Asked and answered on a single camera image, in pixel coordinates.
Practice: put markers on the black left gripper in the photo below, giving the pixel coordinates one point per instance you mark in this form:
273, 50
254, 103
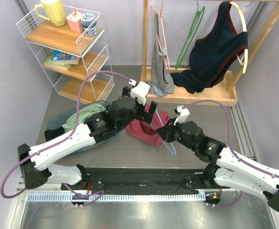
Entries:
143, 116

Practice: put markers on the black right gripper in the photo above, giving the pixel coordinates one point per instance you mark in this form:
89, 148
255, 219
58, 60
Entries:
166, 131

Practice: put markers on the light blue hanger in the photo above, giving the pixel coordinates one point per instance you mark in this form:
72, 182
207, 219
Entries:
170, 147

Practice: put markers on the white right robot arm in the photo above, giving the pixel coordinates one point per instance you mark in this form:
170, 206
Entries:
226, 168

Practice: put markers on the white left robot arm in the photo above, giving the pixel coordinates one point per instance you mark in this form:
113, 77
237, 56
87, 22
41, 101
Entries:
38, 162

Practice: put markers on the grey tank top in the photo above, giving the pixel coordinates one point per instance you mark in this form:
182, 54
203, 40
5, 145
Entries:
161, 82

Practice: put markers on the navy tank top red trim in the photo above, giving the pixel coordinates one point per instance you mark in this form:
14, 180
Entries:
212, 55

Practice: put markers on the pink hanger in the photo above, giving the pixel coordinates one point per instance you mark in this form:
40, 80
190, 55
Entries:
161, 36

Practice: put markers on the cream white hanger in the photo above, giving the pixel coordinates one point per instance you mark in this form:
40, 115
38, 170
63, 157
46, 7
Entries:
244, 60

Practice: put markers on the green hanger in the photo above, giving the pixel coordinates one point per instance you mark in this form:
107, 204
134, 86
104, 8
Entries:
193, 29

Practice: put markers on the wooden clothes rack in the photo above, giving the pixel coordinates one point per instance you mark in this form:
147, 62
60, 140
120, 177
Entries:
224, 92

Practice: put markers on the green striped shirt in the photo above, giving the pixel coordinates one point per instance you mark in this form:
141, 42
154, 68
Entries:
84, 113

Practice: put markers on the teal plastic laundry basin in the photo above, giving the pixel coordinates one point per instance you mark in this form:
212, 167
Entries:
68, 117

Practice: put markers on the blue cover book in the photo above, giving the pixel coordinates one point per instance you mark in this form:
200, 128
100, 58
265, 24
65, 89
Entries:
64, 58

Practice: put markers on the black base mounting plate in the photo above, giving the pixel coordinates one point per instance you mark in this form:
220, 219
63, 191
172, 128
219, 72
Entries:
145, 181

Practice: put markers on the blue white patterned cup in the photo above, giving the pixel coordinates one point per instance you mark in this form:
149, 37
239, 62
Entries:
88, 24

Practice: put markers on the green cover book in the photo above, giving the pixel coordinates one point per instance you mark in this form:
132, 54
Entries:
48, 63

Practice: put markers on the pink small box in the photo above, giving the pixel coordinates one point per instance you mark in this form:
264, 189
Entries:
74, 21

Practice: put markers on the yellow mug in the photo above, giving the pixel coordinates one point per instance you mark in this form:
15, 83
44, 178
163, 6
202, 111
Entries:
55, 11

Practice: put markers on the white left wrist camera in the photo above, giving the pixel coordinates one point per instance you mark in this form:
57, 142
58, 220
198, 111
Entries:
139, 91

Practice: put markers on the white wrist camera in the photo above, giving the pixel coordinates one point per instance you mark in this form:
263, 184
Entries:
139, 91
182, 113

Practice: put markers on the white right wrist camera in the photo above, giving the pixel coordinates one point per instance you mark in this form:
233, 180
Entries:
182, 113

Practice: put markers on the white wire wooden shelf rack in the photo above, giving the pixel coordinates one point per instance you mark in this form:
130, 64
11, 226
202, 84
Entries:
44, 38

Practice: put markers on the slotted aluminium cable rail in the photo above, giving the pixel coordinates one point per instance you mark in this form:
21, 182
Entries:
65, 197

